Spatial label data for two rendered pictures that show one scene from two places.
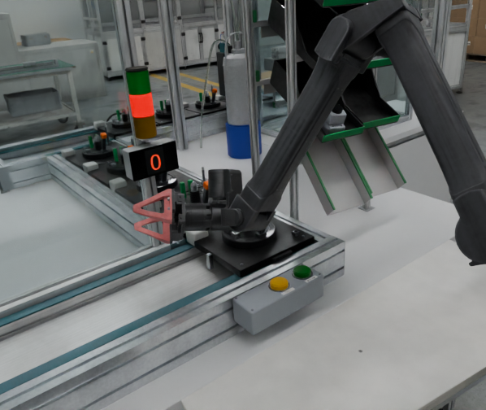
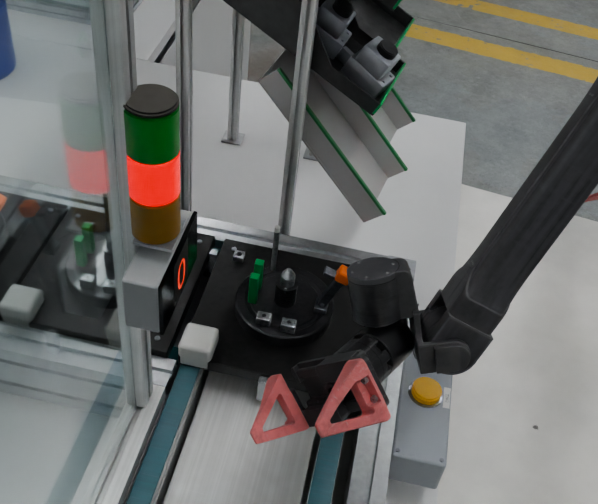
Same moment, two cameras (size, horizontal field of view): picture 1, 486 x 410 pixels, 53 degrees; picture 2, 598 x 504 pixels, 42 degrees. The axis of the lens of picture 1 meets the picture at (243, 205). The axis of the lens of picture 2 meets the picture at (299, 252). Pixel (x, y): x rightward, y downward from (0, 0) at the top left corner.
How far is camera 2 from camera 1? 85 cm
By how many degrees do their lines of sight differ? 43
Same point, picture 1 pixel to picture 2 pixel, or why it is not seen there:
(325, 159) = (324, 119)
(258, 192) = (494, 306)
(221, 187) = (395, 305)
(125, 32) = (125, 21)
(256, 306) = (438, 449)
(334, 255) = not seen: hidden behind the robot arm
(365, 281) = not seen: hidden behind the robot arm
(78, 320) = not seen: outside the picture
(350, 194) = (370, 169)
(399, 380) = not seen: outside the picture
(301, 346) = (472, 461)
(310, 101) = not seen: outside the picture
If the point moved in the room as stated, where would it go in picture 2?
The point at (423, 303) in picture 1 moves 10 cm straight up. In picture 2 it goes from (527, 312) to (546, 270)
